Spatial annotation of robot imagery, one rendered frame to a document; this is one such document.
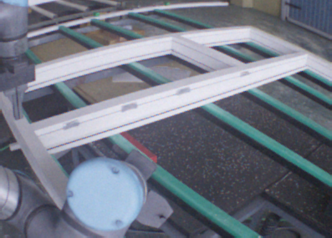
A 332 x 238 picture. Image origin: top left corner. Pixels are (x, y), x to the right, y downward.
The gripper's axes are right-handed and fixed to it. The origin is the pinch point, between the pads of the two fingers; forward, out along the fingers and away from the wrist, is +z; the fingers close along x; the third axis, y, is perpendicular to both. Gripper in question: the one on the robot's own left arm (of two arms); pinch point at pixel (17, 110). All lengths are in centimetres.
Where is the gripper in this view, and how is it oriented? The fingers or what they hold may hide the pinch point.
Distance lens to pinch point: 97.5
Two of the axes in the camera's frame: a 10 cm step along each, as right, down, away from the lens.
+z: -0.7, 8.9, 4.5
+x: -7.7, 2.4, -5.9
